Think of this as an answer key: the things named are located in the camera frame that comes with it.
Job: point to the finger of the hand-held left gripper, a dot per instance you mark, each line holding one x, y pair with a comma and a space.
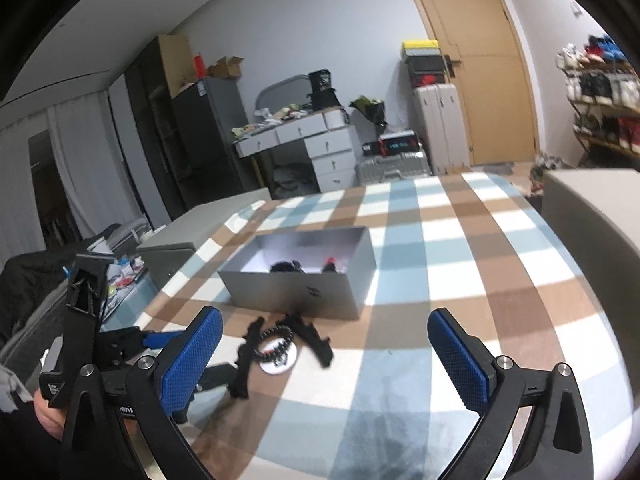
157, 339
217, 377

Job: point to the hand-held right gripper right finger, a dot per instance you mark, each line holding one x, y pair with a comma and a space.
457, 360

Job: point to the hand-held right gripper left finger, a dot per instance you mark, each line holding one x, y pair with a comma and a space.
192, 360

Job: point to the black tripod mount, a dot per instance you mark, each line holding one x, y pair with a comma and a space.
242, 365

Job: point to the round silver compact mirror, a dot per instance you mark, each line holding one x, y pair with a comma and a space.
280, 364

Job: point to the black long hair clip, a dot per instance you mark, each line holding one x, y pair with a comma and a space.
315, 342

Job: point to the silver box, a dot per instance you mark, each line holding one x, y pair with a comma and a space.
290, 295

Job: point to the black hair claw clip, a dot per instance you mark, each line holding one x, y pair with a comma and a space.
286, 266

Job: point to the person's left hand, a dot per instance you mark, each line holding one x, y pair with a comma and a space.
49, 417

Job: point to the checkered cloth side table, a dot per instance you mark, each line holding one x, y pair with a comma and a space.
127, 305

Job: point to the clutter of small bottles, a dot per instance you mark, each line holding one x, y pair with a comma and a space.
122, 277

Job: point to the black cloth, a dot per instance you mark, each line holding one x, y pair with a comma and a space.
30, 290

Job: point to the grey tote bag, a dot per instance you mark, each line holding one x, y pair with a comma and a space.
117, 237

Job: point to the checkered tablecloth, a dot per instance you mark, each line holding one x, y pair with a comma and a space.
450, 270

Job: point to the grey drawer cabinet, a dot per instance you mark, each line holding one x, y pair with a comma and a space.
200, 230

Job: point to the white curtain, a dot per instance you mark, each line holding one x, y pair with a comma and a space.
90, 160

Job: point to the person's dark clothing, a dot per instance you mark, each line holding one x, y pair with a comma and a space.
25, 450

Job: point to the grey plain cabinet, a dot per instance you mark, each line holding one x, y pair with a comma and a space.
595, 230

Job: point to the dark wardrobe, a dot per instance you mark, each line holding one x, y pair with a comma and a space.
150, 130

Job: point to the silver suitcase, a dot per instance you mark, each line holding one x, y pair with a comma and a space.
392, 170

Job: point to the dark grey fridge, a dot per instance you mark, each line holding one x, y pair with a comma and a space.
210, 145

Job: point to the grey clothes pile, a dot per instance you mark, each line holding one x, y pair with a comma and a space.
292, 180

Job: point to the pile of floor shoes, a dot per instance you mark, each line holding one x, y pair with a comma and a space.
545, 170

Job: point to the black red striped box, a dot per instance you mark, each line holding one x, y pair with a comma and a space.
397, 142

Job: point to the small black box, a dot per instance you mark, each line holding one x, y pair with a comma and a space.
370, 147

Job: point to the white suitcase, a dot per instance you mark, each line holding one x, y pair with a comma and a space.
442, 130

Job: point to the white dressing table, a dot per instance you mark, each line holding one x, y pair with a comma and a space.
325, 155

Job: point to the clutter of dressing table things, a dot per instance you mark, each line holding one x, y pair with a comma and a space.
280, 115

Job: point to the black wrapped flower bouquet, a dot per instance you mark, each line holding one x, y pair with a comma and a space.
370, 110

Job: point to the flat cardboard sheet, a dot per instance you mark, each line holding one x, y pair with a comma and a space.
177, 62

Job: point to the arched grey mirror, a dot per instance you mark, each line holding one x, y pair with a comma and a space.
280, 92

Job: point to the open cardboard box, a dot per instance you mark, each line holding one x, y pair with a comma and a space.
225, 67

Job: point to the black shoe box stack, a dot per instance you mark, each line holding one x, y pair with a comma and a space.
425, 72

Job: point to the black bag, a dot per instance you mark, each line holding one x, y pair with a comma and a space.
324, 90

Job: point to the wooden door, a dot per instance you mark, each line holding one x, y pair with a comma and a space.
475, 60

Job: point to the wooden shoe rack with shoes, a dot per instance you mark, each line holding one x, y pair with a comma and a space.
600, 85

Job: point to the yellow shoe box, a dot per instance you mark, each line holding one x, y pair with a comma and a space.
420, 47

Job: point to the white light switch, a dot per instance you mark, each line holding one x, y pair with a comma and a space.
576, 10

